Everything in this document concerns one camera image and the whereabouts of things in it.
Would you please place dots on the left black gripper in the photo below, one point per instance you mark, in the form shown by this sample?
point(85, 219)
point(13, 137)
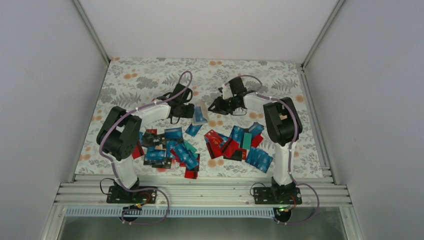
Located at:
point(189, 113)

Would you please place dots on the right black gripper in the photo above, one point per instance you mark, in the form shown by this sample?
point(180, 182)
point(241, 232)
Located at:
point(219, 108)

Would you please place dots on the beige leather card holder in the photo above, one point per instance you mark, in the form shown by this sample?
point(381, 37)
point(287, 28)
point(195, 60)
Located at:
point(198, 117)

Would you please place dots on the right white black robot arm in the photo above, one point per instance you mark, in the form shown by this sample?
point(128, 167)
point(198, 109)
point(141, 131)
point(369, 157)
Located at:
point(282, 122)

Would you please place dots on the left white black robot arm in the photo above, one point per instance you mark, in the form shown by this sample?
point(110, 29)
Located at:
point(119, 135)

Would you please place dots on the blue card upper centre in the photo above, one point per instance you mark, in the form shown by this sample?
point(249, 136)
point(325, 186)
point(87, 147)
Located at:
point(193, 130)

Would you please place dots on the blue card upper right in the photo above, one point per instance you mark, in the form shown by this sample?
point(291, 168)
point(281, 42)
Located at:
point(237, 133)

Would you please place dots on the green card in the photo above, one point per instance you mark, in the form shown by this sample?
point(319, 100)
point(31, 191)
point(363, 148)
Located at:
point(246, 141)

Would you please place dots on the red card with chip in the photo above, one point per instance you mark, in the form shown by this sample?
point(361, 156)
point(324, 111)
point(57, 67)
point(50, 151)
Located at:
point(214, 140)

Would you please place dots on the black VIP card left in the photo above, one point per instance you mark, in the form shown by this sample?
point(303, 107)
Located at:
point(150, 140)

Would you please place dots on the blue card left lower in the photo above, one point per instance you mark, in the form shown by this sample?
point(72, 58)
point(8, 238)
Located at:
point(155, 155)

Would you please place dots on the blue card stack right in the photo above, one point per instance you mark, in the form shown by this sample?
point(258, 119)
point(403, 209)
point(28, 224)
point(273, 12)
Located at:
point(259, 159)

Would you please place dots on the red card bottom centre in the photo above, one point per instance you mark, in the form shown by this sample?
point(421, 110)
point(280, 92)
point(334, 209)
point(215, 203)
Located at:
point(191, 173)

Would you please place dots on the floral patterned table mat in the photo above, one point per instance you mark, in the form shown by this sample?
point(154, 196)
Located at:
point(132, 82)

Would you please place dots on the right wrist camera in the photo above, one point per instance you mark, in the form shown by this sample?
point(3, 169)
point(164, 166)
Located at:
point(225, 91)

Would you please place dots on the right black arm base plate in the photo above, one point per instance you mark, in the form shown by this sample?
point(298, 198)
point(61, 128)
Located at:
point(265, 196)

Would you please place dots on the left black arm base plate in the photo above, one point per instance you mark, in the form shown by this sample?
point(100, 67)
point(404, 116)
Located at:
point(117, 195)

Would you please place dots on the aluminium rail frame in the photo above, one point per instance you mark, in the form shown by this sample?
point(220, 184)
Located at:
point(203, 191)

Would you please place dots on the grey slotted cable duct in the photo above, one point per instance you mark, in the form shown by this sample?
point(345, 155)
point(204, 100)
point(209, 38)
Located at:
point(174, 212)

